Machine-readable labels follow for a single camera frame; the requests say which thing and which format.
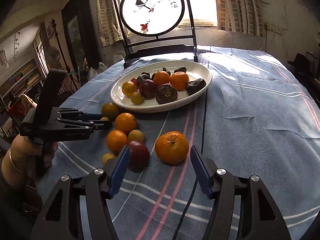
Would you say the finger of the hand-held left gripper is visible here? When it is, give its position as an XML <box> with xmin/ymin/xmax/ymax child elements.
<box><xmin>51</xmin><ymin>107</ymin><xmax>112</xmax><ymax>122</ymax></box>
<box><xmin>56</xmin><ymin>118</ymin><xmax>113</xmax><ymax>132</ymax></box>

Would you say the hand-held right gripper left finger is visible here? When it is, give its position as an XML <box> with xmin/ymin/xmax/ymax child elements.
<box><xmin>30</xmin><ymin>145</ymin><xmax>131</xmax><ymax>240</ymax></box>

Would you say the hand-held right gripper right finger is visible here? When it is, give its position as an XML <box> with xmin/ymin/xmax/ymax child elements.
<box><xmin>189</xmin><ymin>145</ymin><xmax>292</xmax><ymax>240</ymax></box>

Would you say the greenish mandarin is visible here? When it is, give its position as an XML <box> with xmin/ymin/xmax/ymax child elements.
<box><xmin>101</xmin><ymin>102</ymin><xmax>120</xmax><ymax>120</ymax></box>

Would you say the orange mandarin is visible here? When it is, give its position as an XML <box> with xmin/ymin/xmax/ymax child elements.
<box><xmin>153</xmin><ymin>71</ymin><xmax>171</xmax><ymax>87</ymax></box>
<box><xmin>170</xmin><ymin>72</ymin><xmax>190</xmax><ymax>91</ymax></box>
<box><xmin>155</xmin><ymin>131</ymin><xmax>189</xmax><ymax>165</ymax></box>
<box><xmin>106</xmin><ymin>129</ymin><xmax>128</xmax><ymax>155</ymax></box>
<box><xmin>115</xmin><ymin>113</ymin><xmax>138</xmax><ymax>135</ymax></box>
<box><xmin>122</xmin><ymin>81</ymin><xmax>137</xmax><ymax>97</ymax></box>

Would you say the white round plate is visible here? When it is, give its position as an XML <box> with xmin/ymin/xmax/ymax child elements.
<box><xmin>110</xmin><ymin>60</ymin><xmax>213</xmax><ymax>113</ymax></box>

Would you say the person's left forearm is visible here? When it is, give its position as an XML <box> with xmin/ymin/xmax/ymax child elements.
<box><xmin>0</xmin><ymin>151</ymin><xmax>34</xmax><ymax>192</ymax></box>

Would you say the person's left hand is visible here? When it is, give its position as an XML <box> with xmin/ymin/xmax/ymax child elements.
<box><xmin>9</xmin><ymin>127</ymin><xmax>59</xmax><ymax>178</ymax></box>

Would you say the bookshelf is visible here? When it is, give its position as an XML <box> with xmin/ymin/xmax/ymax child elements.
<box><xmin>0</xmin><ymin>57</ymin><xmax>44</xmax><ymax>98</ymax></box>

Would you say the standing fan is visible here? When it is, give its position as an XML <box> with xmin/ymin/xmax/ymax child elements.
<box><xmin>46</xmin><ymin>46</ymin><xmax>62</xmax><ymax>64</ymax></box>

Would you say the clear plastic bag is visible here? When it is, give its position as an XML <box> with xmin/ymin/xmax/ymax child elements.
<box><xmin>87</xmin><ymin>62</ymin><xmax>108</xmax><ymax>80</ymax></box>

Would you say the dark framed tall painting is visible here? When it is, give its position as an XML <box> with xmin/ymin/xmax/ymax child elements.
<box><xmin>61</xmin><ymin>0</ymin><xmax>97</xmax><ymax>68</ymax></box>

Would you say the gold bangle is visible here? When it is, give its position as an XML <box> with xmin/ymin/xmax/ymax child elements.
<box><xmin>9</xmin><ymin>150</ymin><xmax>25</xmax><ymax>174</ymax></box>

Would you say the blue striped tablecloth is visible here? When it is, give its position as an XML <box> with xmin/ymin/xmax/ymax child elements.
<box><xmin>35</xmin><ymin>45</ymin><xmax>320</xmax><ymax>240</ymax></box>

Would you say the bird painting table screen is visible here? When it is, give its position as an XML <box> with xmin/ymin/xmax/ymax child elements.
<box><xmin>110</xmin><ymin>0</ymin><xmax>198</xmax><ymax>69</ymax></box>

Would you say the brick pattern curtain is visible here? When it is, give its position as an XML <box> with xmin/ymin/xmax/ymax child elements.
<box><xmin>216</xmin><ymin>0</ymin><xmax>265</xmax><ymax>37</ymax></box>
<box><xmin>96</xmin><ymin>0</ymin><xmax>125</xmax><ymax>48</ymax></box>

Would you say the black hat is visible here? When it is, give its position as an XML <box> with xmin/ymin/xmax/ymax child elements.
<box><xmin>287</xmin><ymin>53</ymin><xmax>310</xmax><ymax>68</ymax></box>

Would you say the bright window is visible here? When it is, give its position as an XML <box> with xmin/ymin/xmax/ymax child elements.
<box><xmin>180</xmin><ymin>0</ymin><xmax>219</xmax><ymax>28</ymax></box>

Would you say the black cable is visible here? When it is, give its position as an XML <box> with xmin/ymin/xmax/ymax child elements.
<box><xmin>175</xmin><ymin>90</ymin><xmax>208</xmax><ymax>240</ymax></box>

